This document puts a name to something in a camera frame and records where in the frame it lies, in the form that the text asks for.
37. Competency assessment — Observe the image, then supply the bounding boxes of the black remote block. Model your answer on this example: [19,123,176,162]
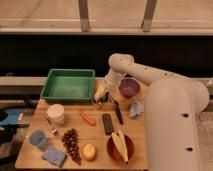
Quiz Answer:
[102,113,114,135]

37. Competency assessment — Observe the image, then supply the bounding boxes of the small metal cup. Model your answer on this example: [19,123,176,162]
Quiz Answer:
[93,101,103,110]

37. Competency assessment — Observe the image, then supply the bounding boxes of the orange carrot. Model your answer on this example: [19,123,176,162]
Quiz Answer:
[80,112,96,126]

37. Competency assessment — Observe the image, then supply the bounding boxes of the white stacked cups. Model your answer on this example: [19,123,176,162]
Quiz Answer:
[47,104,64,124]

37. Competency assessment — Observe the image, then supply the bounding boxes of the blue sponge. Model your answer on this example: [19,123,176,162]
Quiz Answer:
[41,146,67,167]

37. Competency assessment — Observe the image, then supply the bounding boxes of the brown red bowl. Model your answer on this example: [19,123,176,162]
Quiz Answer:
[106,135,134,162]

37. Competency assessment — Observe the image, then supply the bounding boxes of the crumpled blue cloth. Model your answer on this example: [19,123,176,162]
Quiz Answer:
[129,101,144,119]

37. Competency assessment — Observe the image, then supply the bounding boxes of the yellow corn cob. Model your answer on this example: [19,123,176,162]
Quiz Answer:
[111,130,129,163]

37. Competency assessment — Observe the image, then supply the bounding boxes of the bunch of dark grapes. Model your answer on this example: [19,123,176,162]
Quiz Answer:
[61,128,81,165]

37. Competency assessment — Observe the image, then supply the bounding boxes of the green plastic tray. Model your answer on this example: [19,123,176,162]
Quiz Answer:
[40,69,95,103]

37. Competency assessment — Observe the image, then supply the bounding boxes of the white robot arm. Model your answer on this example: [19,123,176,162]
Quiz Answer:
[95,53,209,171]

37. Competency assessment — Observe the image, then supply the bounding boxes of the purple bowl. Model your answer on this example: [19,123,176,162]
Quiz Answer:
[119,79,140,98]

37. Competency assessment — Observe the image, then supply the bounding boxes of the yellow apple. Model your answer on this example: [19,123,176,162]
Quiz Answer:
[81,144,97,161]

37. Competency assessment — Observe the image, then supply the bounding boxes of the black handled knife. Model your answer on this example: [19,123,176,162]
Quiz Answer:
[113,100,123,125]

